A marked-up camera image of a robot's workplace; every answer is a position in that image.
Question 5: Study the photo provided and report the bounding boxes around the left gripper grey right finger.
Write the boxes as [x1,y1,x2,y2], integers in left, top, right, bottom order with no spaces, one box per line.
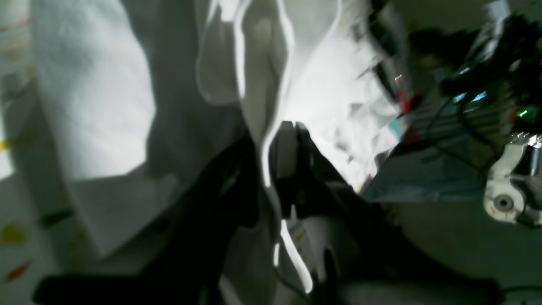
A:
[271,122,504,305]

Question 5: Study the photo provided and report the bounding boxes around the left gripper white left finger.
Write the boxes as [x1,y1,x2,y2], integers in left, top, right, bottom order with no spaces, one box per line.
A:
[33,136,259,305]

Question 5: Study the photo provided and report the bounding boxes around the white T-shirt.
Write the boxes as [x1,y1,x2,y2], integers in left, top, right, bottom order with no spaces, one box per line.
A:
[30,0,387,305]

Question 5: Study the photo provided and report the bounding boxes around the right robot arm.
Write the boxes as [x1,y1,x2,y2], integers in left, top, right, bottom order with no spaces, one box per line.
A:
[408,14,541,227]

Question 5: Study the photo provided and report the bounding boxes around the terrazzo patterned tablecloth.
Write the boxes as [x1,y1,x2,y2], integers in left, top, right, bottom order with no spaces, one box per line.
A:
[0,0,57,305]

